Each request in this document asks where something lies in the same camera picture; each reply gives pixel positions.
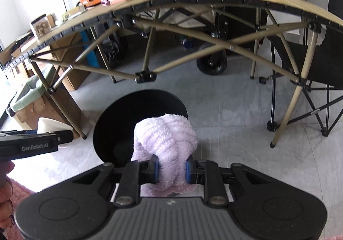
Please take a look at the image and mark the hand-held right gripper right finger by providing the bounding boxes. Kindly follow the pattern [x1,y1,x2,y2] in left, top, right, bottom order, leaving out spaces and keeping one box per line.
[186,158,271,207]

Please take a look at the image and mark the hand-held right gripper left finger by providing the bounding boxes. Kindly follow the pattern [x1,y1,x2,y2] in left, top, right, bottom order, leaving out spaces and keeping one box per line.
[71,154,160,207]

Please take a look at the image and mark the white rounded container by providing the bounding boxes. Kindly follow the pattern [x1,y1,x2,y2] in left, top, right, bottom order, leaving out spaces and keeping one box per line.
[37,117,73,149]

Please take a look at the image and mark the lilac fluffy towel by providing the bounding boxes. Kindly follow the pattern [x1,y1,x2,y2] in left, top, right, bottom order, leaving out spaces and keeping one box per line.
[131,113,198,198]

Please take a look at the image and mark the black round bin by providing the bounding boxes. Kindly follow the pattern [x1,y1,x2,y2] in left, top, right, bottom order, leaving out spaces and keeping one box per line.
[92,90,188,169]

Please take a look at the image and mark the person's left hand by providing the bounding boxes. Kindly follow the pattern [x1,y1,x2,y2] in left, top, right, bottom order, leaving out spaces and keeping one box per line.
[0,161,15,230]

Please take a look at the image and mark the cardboard box with green liner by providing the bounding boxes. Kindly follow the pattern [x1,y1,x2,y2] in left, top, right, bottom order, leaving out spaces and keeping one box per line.
[7,66,81,139]

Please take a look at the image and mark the pink fluffy rug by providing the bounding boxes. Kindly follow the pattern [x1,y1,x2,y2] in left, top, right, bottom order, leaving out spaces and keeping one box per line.
[5,180,36,204]

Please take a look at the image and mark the open cardboard box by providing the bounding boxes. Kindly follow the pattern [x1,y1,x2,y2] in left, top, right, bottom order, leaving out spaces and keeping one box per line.
[50,32,92,92]

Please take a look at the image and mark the blue flat board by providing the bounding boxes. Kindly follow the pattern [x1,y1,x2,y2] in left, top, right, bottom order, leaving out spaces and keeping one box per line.
[82,28,104,68]

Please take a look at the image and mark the clear jar of brown snacks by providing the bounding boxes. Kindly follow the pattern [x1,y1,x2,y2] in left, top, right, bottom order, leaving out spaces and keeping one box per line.
[29,14,52,38]

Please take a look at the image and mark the beige medicine box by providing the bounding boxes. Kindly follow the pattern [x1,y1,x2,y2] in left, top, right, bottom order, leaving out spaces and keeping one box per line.
[66,5,87,17]

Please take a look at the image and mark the black folding chair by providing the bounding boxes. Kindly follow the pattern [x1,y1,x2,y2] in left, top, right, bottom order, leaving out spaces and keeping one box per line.
[259,0,343,137]

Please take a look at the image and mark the folding table leg frame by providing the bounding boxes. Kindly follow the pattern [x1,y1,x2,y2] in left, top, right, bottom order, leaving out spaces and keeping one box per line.
[27,1,322,148]

